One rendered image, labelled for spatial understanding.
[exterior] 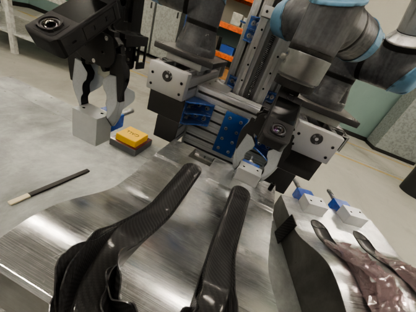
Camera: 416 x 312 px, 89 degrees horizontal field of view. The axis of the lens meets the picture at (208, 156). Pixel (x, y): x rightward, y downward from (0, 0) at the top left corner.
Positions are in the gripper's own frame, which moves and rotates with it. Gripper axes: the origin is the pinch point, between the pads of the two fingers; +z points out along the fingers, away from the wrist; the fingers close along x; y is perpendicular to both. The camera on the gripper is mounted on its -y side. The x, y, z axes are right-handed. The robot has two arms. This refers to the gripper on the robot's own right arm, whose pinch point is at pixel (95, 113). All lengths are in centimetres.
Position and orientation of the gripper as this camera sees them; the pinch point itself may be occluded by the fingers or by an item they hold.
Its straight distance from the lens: 42.4
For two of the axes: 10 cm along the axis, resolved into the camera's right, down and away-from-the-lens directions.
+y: 3.2, -4.1, 8.5
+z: -3.1, 8.1, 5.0
